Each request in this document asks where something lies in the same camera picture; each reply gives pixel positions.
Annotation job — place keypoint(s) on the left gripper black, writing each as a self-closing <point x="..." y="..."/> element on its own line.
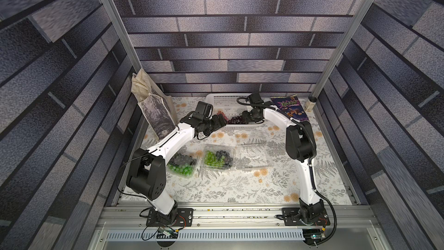
<point x="218" y="125"/>

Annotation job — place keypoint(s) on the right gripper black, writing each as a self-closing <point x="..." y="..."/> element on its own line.
<point x="247" y="116"/>

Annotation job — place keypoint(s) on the dark red grape bunch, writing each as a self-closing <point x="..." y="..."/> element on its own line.
<point x="236" y="120"/>

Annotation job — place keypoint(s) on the pink grape bunch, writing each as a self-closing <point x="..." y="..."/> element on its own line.
<point x="221" y="113"/>

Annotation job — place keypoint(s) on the green grape bunch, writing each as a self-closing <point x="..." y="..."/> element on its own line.
<point x="185" y="170"/>
<point x="210" y="159"/>

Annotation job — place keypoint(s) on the dark blue grape bunch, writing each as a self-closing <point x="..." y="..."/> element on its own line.
<point x="223" y="159"/>

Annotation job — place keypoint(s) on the small black grape bunch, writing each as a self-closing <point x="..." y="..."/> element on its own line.
<point x="183" y="160"/>

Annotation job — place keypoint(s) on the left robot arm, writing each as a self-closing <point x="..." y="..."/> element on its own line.
<point x="147" y="173"/>

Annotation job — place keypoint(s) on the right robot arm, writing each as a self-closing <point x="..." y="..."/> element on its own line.
<point x="301" y="147"/>

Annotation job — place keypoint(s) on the white plastic basket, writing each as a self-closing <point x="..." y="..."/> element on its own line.
<point x="227" y="103"/>

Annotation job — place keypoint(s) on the purple candy bag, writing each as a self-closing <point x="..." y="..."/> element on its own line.
<point x="291" y="106"/>

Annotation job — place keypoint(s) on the beige tote bag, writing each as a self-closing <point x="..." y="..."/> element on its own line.
<point x="154" y="104"/>

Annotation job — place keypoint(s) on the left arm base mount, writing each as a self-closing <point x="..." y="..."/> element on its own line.
<point x="179" y="217"/>

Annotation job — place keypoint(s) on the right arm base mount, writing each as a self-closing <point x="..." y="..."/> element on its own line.
<point x="295" y="216"/>

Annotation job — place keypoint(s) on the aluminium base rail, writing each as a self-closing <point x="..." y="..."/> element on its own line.
<point x="236" y="227"/>

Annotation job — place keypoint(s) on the aluminium frame post left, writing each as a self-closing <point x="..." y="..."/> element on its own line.
<point x="122" y="33"/>

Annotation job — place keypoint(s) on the aluminium frame post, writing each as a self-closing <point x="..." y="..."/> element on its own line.
<point x="362" y="10"/>
<point x="122" y="33"/>

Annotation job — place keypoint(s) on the aluminium frame post right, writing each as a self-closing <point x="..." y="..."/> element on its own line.
<point x="362" y="10"/>

